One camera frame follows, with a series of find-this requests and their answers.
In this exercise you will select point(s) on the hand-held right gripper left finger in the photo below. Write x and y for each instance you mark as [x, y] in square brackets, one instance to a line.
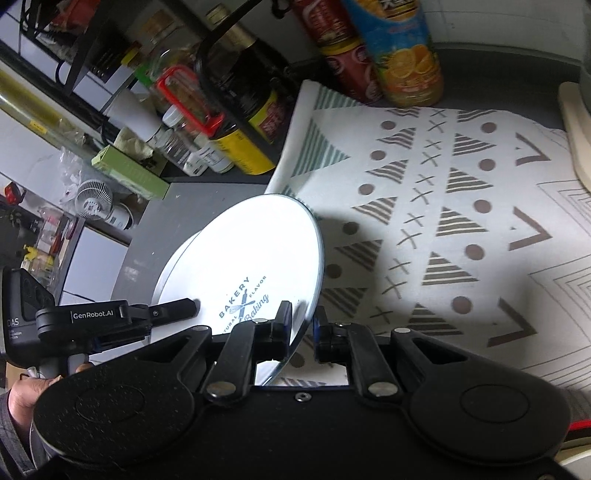
[286, 323]

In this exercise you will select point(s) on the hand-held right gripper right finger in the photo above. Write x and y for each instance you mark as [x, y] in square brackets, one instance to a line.
[318, 325]

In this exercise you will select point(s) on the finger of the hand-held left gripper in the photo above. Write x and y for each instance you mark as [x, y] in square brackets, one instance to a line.
[175, 308]
[124, 339]

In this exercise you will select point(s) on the white plate with blue print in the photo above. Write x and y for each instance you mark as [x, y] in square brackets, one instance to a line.
[249, 258]

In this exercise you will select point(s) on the person's left forearm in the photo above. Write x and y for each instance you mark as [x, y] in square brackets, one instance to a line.
[14, 438]

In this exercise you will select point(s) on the person's left hand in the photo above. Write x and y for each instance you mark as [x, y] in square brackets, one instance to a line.
[27, 392]

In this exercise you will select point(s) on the small white cylinder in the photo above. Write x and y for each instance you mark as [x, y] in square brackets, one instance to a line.
[122, 217]

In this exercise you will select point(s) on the small white fan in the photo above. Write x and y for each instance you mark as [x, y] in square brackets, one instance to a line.
[94, 198]

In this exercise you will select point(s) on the green box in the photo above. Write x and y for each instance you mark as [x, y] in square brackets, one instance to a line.
[129, 173]

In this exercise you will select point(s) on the small white bottle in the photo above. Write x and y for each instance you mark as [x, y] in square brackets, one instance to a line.
[207, 159]

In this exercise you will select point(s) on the patterned table mat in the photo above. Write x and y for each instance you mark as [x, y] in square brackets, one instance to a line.
[461, 221]

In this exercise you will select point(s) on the white cup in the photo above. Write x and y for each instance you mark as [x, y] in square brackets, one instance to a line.
[134, 115]

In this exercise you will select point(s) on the plastic wrap roll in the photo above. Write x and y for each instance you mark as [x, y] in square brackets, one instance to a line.
[27, 110]

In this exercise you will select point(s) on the dark sauce bottle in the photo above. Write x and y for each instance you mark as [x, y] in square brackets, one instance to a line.
[251, 78]

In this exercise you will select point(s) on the red soda bottle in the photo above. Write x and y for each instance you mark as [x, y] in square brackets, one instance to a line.
[341, 55]

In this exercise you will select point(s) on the black metal rack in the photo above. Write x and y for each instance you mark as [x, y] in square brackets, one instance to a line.
[87, 50]

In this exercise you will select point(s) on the orange juice bottle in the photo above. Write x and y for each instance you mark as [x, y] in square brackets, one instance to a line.
[406, 64]

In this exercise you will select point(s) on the cream kettle heating base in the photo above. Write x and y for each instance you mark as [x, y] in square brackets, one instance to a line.
[577, 138]

